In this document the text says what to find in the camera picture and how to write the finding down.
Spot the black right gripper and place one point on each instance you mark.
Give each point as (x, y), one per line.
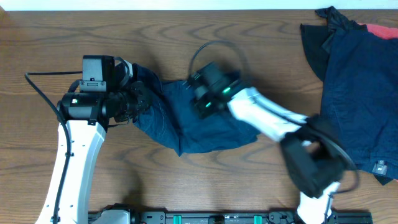
(201, 114)

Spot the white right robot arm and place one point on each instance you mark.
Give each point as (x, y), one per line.
(314, 159)

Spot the red cloth garment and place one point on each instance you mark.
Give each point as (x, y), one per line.
(382, 31)

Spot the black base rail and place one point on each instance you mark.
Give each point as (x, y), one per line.
(119, 213)

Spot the dark blue denim shorts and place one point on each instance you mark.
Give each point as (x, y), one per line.
(172, 122)

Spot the dark navy garment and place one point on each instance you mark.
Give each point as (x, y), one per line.
(360, 99)

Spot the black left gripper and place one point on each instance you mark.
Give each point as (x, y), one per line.
(144, 99)

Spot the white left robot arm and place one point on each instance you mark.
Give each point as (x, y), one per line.
(84, 121)

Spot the black cloth garment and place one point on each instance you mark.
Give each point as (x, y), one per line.
(317, 40)

